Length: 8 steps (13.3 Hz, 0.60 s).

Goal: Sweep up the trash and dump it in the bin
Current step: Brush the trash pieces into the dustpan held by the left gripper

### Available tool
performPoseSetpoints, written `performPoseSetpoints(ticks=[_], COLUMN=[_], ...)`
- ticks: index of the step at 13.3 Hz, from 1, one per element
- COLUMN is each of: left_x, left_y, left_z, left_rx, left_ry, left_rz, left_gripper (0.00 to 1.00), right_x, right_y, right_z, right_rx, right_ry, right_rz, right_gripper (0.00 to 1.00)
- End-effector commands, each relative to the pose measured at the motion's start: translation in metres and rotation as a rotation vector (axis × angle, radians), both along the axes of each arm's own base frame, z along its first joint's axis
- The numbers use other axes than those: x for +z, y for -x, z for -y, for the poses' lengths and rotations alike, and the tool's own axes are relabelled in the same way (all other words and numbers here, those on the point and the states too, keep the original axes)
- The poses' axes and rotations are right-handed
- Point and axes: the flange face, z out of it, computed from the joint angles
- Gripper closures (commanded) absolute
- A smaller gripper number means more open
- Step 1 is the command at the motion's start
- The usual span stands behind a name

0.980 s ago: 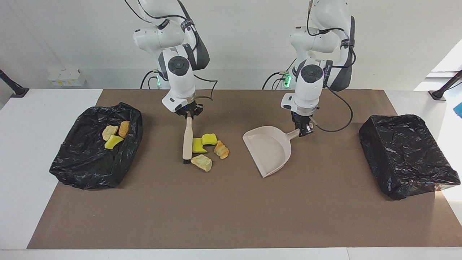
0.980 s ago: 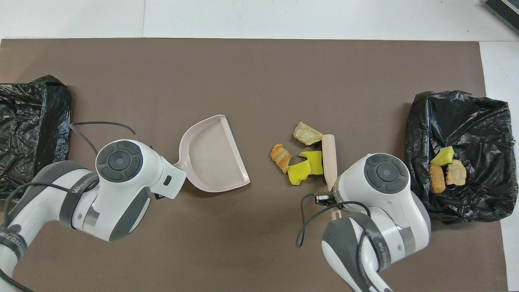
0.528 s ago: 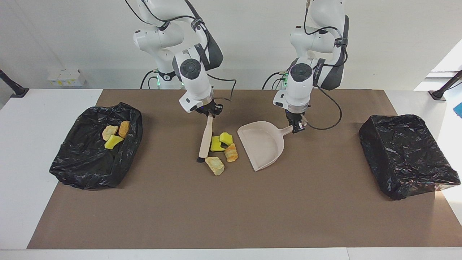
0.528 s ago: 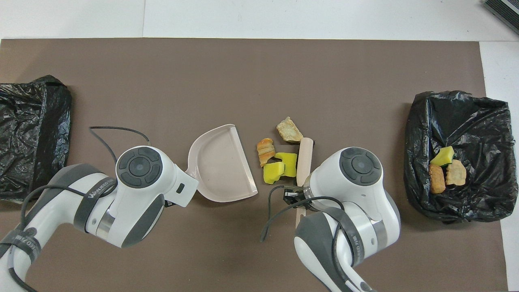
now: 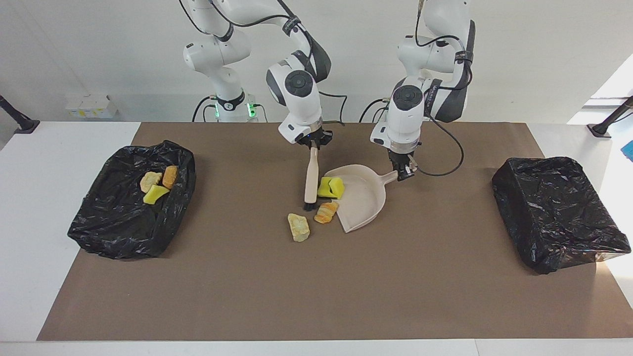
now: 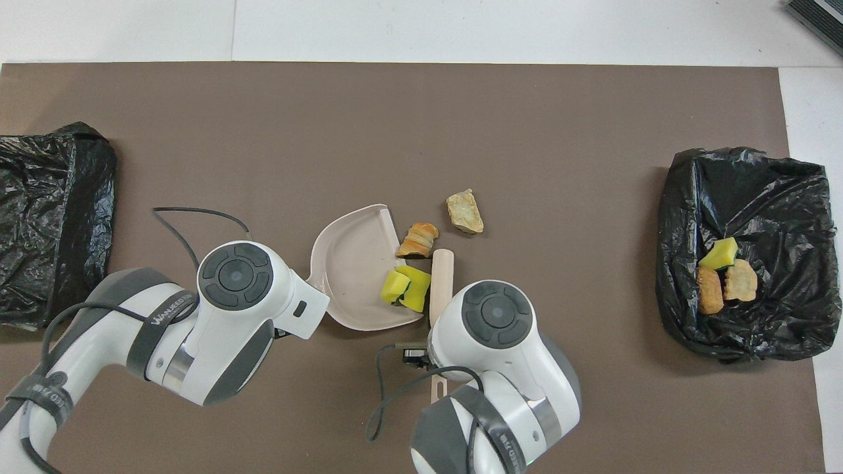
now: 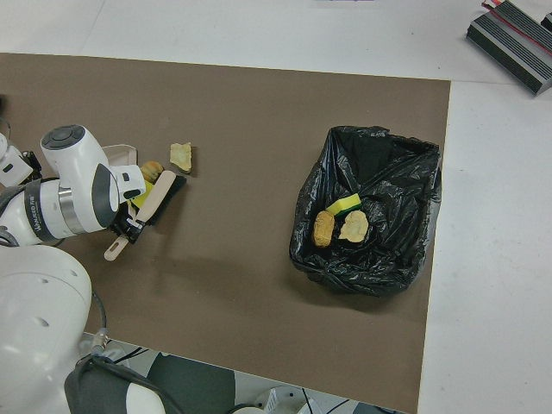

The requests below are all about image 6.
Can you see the brown oval bread roll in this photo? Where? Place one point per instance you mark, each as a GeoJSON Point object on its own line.
{"type": "Point", "coordinates": [710, 289]}

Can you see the black bag-lined trash bin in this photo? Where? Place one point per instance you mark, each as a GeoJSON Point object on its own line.
{"type": "Point", "coordinates": [59, 217]}
{"type": "Point", "coordinates": [777, 197]}

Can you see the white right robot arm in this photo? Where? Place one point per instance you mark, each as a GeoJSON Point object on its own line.
{"type": "Point", "coordinates": [500, 368]}

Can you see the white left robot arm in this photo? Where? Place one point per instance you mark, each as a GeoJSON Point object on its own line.
{"type": "Point", "coordinates": [230, 316]}

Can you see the yellow sponge piece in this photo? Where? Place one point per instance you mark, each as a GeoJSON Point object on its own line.
{"type": "Point", "coordinates": [419, 289]}
{"type": "Point", "coordinates": [393, 288]}

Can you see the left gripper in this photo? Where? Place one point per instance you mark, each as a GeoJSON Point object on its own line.
{"type": "Point", "coordinates": [308, 306]}

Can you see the brown table mat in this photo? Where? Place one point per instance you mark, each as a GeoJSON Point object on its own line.
{"type": "Point", "coordinates": [593, 408]}

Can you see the yellow green-backed sponge wedge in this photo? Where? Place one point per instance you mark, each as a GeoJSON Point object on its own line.
{"type": "Point", "coordinates": [719, 253]}

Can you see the orange striped croissant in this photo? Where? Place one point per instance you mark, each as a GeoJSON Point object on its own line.
{"type": "Point", "coordinates": [418, 240]}

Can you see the beige plastic dustpan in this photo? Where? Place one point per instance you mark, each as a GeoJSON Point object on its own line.
{"type": "Point", "coordinates": [352, 270]}

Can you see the dark ribbed device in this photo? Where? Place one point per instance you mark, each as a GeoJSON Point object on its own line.
{"type": "Point", "coordinates": [820, 16]}

